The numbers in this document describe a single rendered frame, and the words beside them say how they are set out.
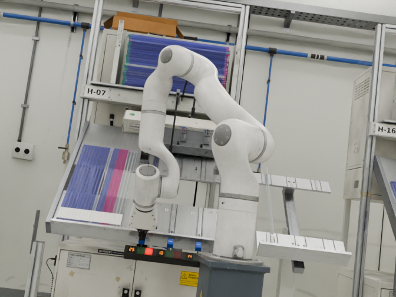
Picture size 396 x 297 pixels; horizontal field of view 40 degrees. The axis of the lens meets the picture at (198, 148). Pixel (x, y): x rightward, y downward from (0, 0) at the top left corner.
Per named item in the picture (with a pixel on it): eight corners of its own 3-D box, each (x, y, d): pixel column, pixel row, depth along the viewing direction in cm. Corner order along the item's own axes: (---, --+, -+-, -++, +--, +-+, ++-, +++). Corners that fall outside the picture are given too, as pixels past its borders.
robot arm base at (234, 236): (271, 267, 155) (279, 203, 157) (208, 260, 152) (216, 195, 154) (252, 260, 174) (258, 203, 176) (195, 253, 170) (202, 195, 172)
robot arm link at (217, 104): (233, 167, 162) (263, 174, 174) (259, 138, 158) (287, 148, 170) (162, 65, 190) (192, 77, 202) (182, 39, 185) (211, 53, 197)
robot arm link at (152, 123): (184, 118, 201) (177, 200, 197) (141, 114, 200) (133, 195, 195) (185, 114, 192) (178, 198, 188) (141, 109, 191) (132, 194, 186)
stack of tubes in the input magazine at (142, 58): (224, 98, 263) (230, 45, 266) (120, 84, 261) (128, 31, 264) (221, 103, 276) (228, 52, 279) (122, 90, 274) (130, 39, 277)
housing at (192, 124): (219, 154, 269) (223, 131, 260) (121, 141, 267) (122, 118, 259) (220, 144, 275) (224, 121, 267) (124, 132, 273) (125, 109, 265)
